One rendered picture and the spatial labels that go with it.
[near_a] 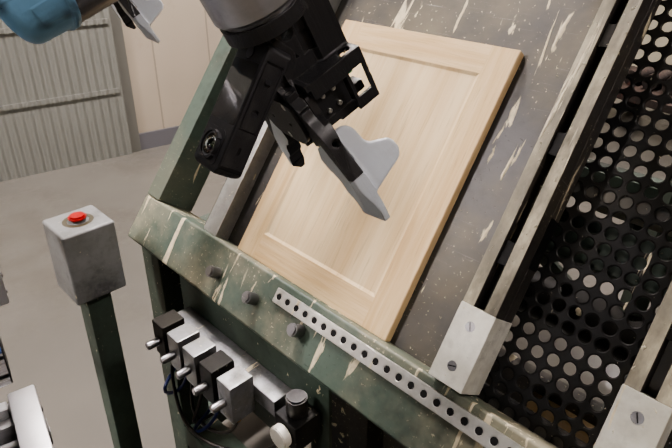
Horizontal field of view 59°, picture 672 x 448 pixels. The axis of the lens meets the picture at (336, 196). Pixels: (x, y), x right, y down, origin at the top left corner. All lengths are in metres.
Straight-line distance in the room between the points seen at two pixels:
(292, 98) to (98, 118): 3.81
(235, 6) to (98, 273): 1.09
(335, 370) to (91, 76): 3.37
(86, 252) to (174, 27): 3.06
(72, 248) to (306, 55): 1.00
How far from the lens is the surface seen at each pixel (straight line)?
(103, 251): 1.45
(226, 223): 1.37
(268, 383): 1.21
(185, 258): 1.40
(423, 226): 1.06
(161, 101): 4.41
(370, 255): 1.11
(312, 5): 0.50
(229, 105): 0.49
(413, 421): 1.00
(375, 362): 1.03
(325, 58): 0.51
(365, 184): 0.51
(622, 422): 0.87
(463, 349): 0.94
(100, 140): 4.31
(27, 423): 0.88
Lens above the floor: 1.58
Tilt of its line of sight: 26 degrees down
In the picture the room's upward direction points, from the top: straight up
